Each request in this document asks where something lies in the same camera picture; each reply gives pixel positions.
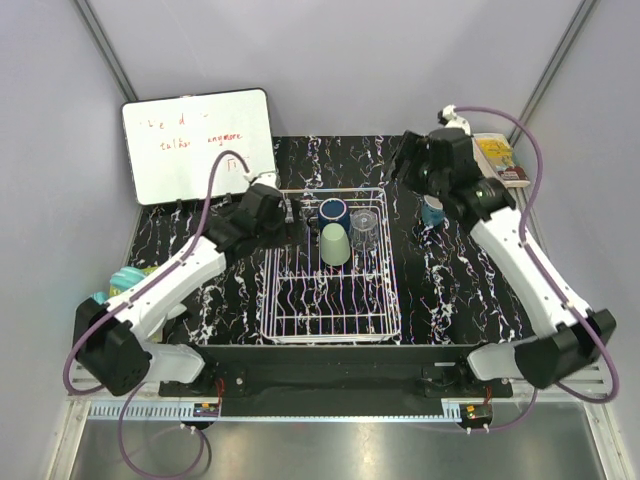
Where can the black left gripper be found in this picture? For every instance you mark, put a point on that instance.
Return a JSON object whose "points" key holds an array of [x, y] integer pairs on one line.
{"points": [[296, 227]]}

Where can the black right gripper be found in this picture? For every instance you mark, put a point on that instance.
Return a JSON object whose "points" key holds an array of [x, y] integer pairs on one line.
{"points": [[414, 147]]}

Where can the light blue dotted mug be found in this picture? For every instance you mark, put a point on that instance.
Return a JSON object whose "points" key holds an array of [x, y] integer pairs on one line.
{"points": [[432, 211]]}

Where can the pale green cup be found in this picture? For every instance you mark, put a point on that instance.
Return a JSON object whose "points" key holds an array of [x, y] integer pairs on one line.
{"points": [[335, 249]]}

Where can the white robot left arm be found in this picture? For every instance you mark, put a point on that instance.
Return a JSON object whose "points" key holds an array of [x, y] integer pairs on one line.
{"points": [[112, 340]]}

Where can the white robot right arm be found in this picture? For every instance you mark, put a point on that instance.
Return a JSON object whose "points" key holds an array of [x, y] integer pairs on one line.
{"points": [[567, 333]]}

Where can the dark blue ceramic mug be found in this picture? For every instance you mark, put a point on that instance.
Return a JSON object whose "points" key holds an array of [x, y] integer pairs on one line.
{"points": [[333, 211]]}

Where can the yellow paperback book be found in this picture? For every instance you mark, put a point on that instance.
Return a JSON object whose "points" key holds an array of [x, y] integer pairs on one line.
{"points": [[495, 157]]}

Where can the clear glass right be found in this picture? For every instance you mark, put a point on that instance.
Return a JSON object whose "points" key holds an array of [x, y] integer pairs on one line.
{"points": [[364, 234]]}

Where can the white dry-erase board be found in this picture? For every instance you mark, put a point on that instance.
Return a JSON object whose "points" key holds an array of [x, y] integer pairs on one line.
{"points": [[172, 144]]}

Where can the teal headphones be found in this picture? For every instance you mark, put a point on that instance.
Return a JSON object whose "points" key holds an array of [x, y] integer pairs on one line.
{"points": [[100, 297]]}

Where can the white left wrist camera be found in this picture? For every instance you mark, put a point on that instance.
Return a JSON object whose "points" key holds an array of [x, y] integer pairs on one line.
{"points": [[268, 178]]}

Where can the white wire dish rack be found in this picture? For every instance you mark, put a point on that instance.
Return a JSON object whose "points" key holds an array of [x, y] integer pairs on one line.
{"points": [[305, 301]]}

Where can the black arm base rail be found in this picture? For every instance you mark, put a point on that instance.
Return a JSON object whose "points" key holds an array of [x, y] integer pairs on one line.
{"points": [[343, 382]]}

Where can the white slotted cable duct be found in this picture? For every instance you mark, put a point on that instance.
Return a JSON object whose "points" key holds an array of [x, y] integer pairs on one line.
{"points": [[161, 411]]}

